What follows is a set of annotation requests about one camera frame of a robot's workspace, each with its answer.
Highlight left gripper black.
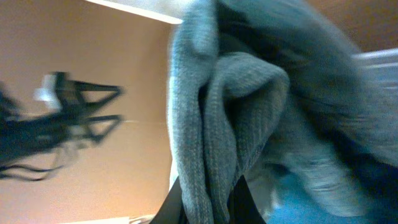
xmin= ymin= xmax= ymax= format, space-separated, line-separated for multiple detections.
xmin=34 ymin=72 xmax=124 ymax=144

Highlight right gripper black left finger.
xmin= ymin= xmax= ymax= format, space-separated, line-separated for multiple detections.
xmin=150 ymin=177 xmax=187 ymax=224

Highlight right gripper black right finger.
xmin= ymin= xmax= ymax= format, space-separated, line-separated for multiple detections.
xmin=228 ymin=175 xmax=266 ymax=224

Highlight teal blue shirt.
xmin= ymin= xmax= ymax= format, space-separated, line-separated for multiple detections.
xmin=267 ymin=162 xmax=397 ymax=224

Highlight light blue jeans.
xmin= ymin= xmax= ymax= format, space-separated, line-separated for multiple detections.
xmin=167 ymin=1 xmax=397 ymax=223

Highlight clear plastic storage container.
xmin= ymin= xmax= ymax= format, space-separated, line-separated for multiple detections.
xmin=353 ymin=48 xmax=397 ymax=93

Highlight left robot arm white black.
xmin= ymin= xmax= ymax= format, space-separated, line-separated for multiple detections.
xmin=1 ymin=72 xmax=124 ymax=182

